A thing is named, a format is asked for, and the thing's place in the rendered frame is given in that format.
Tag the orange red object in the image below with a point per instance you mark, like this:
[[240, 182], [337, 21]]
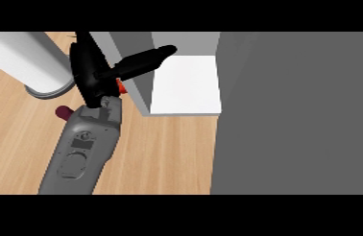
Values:
[[122, 86]]

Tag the white cylindrical appliance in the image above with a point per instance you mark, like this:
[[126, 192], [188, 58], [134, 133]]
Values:
[[33, 65]]

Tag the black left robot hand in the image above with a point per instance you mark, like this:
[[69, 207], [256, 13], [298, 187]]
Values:
[[91, 74]]

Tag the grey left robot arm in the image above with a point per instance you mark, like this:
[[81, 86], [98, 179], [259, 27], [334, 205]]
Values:
[[81, 150]]

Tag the dark grey cabinet door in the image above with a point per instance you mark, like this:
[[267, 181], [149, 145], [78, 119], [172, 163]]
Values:
[[289, 113]]

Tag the grey open cabinet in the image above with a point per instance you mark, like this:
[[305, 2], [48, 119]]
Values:
[[185, 83]]

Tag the dark red wine bottle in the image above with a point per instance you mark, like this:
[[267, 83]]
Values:
[[64, 112]]

